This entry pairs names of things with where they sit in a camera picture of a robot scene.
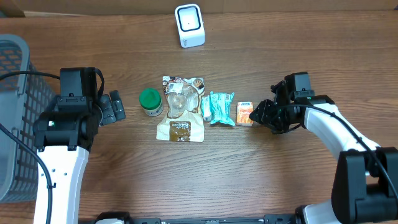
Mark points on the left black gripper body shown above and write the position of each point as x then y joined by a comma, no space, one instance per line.
112,111

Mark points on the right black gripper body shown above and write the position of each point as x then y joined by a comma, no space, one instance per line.
276,117

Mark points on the orange snack packet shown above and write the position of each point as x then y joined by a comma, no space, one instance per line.
244,109

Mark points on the green lid jar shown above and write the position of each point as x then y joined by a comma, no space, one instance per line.
151,102

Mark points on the teal snack packet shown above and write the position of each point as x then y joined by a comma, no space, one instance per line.
220,107

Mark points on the brown beige snack pouch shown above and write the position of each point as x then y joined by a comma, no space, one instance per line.
183,121

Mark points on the small teal white packet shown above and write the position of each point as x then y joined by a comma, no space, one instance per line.
206,108

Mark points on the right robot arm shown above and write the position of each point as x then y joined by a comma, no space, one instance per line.
365,184

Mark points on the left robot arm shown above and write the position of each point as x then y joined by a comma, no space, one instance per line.
64,134

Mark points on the white barcode scanner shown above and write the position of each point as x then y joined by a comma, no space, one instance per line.
190,25

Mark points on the grey plastic mesh basket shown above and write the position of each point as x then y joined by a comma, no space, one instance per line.
23,99

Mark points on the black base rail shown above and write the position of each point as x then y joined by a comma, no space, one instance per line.
124,217

